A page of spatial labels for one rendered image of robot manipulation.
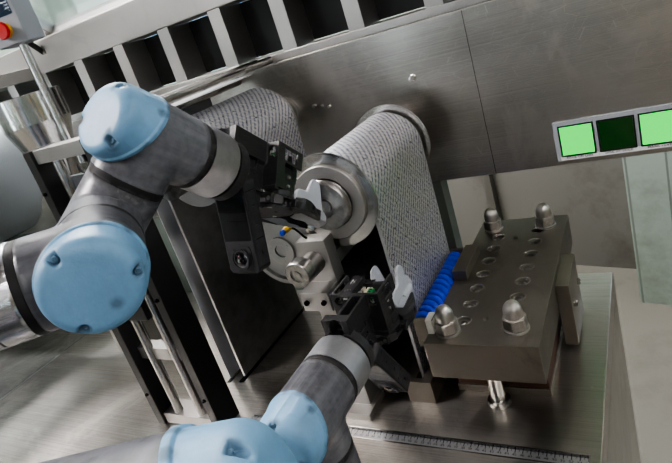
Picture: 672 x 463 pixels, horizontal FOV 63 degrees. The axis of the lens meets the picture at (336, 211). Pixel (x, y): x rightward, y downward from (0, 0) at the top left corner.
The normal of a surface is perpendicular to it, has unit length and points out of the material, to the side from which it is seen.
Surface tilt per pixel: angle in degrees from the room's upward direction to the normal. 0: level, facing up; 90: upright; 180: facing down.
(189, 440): 10
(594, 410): 0
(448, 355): 90
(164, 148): 113
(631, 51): 90
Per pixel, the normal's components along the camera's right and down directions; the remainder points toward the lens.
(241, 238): -0.46, 0.26
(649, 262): -0.61, 0.43
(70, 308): 0.35, 0.22
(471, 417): -0.29, -0.90
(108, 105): -0.51, -0.25
